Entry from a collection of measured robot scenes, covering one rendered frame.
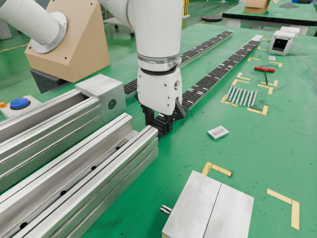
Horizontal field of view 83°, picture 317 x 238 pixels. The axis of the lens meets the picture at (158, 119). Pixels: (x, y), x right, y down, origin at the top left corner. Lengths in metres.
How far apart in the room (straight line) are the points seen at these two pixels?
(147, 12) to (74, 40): 0.52
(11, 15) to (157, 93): 0.59
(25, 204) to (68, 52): 0.58
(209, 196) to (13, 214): 0.28
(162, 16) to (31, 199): 0.35
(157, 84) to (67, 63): 0.47
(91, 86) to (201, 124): 0.32
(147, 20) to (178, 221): 0.29
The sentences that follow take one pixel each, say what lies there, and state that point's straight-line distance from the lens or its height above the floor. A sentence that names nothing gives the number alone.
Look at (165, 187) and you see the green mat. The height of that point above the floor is 0.78.
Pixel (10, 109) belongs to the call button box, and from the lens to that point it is 0.60.
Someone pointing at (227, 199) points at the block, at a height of 0.87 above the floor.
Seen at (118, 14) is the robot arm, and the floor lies 1.05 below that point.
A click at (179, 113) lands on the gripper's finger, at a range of 0.40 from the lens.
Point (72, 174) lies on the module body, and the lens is 0.37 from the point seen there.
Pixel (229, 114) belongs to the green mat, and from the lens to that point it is 0.59.
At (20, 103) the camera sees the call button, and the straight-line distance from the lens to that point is 0.59.
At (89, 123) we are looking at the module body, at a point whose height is 0.81.
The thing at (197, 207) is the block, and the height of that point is 0.87.
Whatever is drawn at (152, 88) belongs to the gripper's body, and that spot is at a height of 0.93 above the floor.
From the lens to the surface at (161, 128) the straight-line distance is 0.47.
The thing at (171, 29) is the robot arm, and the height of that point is 1.04.
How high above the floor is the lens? 1.11
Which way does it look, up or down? 39 degrees down
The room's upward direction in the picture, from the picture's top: straight up
